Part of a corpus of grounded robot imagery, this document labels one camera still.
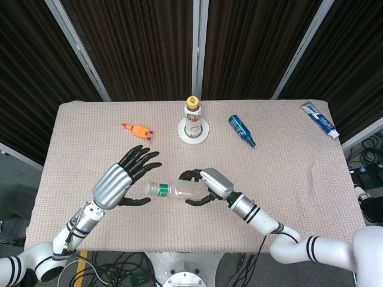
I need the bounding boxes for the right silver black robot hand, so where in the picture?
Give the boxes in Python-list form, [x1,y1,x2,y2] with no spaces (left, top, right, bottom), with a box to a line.
[178,167,235,207]

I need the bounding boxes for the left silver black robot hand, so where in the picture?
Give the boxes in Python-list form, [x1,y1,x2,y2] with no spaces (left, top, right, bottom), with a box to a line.
[92,145,163,210]

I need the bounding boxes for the clear plastic water bottle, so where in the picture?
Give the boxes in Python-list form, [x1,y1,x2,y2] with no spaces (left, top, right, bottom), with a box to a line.
[145,178,212,201]

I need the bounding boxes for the table with beige cloth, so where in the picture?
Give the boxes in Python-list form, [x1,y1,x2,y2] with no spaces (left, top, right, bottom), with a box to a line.
[23,100,370,255]

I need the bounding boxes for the blue spray bottle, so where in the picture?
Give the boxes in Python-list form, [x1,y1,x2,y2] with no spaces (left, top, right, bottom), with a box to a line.
[228,114,257,148]

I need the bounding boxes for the yellow-capped drink bottle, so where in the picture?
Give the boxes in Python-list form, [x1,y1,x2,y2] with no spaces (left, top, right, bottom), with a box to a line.
[183,96,202,139]

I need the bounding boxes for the white round coaster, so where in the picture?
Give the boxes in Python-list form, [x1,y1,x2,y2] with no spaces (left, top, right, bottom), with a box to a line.
[177,118,210,145]

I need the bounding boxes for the orange rubber chicken toy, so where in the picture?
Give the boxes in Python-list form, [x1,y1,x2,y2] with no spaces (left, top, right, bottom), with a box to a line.
[121,123,155,142]

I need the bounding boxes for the green circuit board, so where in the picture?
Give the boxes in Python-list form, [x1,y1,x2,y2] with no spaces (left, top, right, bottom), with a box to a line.
[130,273,150,287]

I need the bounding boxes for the blue white toothpaste tube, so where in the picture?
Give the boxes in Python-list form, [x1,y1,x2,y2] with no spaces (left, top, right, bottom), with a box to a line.
[300,102,341,139]

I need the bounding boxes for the dark brown curtain panel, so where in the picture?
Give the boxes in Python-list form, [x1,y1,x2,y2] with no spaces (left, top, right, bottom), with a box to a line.
[61,0,194,102]
[0,0,104,166]
[202,0,323,101]
[278,0,383,144]

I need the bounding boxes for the black power strip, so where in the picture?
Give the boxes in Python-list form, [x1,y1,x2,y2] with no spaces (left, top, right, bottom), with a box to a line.
[349,166,383,190]

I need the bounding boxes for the black and white floor device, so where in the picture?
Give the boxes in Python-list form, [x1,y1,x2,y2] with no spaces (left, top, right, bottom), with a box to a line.
[355,187,383,225]

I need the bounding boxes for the black floor cable bundle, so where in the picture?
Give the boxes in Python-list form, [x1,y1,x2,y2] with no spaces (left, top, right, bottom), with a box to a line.
[64,251,158,287]

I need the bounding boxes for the white floor cable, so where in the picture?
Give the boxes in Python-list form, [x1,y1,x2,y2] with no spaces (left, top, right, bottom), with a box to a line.
[57,259,112,287]

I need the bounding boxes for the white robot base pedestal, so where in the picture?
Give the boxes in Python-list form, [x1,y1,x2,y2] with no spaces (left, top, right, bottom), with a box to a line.
[146,252,225,287]

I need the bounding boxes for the grey aluminium partition post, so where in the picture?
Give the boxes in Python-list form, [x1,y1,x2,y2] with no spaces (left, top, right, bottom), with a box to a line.
[270,0,335,101]
[191,0,209,101]
[44,0,111,102]

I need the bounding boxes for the black cable tangle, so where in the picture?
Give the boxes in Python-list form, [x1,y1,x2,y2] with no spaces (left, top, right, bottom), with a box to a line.
[346,133,383,170]

